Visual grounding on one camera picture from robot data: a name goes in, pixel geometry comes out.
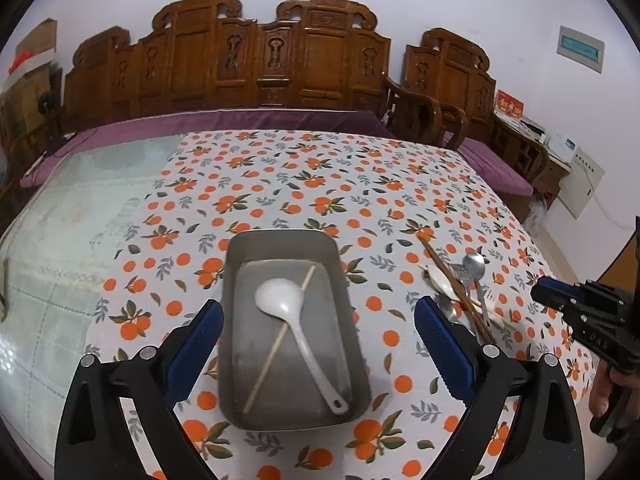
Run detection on long purple seat cushion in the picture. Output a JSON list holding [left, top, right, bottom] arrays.
[[20, 109, 397, 188]]

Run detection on grey wall panel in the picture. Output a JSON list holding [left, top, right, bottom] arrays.
[[556, 25, 606, 76]]

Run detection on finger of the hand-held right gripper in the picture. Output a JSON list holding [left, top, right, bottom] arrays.
[[530, 276, 583, 313]]

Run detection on red desk calendar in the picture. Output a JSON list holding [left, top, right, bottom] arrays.
[[494, 90, 525, 120]]

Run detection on white and blue box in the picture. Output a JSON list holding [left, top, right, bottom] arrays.
[[547, 135, 577, 166]]

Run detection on white plastic bag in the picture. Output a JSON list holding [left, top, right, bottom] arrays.
[[529, 195, 552, 227]]

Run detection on carved wooden armchair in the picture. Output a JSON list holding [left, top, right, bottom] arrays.
[[382, 27, 551, 196]]

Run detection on white plastic fork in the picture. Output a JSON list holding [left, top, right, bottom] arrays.
[[477, 282, 501, 313]]

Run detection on carved wooden sofa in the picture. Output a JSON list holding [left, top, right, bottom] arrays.
[[59, 0, 394, 128]]

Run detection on purple armchair cushion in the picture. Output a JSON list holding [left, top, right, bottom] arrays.
[[457, 137, 535, 197]]

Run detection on brown cardboard box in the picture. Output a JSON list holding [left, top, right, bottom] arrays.
[[595, 225, 638, 286]]

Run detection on wooden side table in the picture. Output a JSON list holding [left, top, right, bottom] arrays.
[[492, 110, 571, 208]]

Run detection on person's right hand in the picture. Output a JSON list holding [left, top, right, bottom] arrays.
[[588, 364, 615, 417]]

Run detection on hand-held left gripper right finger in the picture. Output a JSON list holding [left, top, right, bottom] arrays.
[[413, 295, 586, 480]]

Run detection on orange print tablecloth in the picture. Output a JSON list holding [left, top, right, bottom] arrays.
[[82, 130, 596, 480]]

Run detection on metal spoon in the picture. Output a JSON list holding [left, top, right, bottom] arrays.
[[435, 292, 463, 323], [462, 252, 493, 326]]

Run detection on stack of papers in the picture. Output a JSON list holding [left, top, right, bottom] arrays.
[[509, 116, 547, 139]]

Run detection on stacked cardboard boxes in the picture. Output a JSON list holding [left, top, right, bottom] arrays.
[[0, 17, 60, 161]]

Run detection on grey metal tray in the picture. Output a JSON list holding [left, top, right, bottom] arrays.
[[217, 229, 372, 432]]

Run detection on white electrical box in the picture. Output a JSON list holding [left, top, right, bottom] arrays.
[[557, 145, 607, 219]]

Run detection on dark brown chopstick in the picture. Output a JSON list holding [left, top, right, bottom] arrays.
[[419, 235, 488, 343], [422, 236, 496, 345]]

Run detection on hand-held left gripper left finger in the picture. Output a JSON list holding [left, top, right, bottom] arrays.
[[54, 299, 225, 480]]

